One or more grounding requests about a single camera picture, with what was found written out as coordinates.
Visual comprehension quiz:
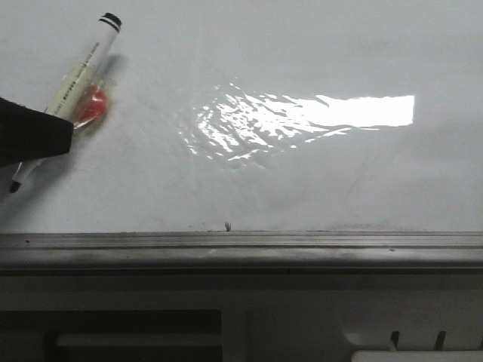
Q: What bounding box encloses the red magnet taped to marker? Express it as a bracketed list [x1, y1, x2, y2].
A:
[69, 75, 112, 130]

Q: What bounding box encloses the grey aluminium whiteboard tray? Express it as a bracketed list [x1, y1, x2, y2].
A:
[1, 231, 482, 272]

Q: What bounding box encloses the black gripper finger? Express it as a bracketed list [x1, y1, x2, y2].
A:
[1, 98, 73, 167]

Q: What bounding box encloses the white whiteboard marker pen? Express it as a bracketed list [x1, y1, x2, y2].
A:
[9, 13, 122, 193]

